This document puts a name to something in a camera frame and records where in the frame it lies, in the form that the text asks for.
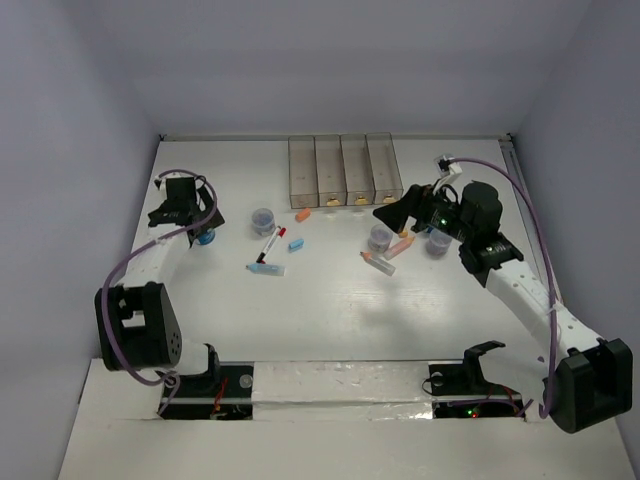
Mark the clear highlighter orange tip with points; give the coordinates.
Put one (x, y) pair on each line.
(378, 263)

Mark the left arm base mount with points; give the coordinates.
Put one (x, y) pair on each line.
(224, 395)

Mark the clear jar of rubber bands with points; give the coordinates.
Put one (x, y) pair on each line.
(263, 222)

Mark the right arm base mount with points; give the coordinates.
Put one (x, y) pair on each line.
(459, 390)

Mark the clear drawer bin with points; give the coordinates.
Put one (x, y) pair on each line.
(330, 171)
(303, 182)
(387, 181)
(357, 167)

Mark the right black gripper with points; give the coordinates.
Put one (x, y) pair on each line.
(416, 203)

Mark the blue highlighter pen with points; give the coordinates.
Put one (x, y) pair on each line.
(266, 269)

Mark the orange highlighter cap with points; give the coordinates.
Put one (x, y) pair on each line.
(303, 215)

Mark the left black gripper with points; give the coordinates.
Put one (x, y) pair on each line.
(206, 213)

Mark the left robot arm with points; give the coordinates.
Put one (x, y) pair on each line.
(138, 329)

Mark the black cap whiteboard marker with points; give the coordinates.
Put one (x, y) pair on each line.
(269, 245)

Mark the blue slime jar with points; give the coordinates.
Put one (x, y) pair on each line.
(207, 237)

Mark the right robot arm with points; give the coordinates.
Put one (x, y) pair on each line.
(582, 379)

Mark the red cap whiteboard marker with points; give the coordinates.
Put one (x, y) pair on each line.
(283, 232)

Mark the blue highlighter cap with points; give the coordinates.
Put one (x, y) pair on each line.
(295, 245)

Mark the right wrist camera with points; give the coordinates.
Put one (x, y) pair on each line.
(449, 170)

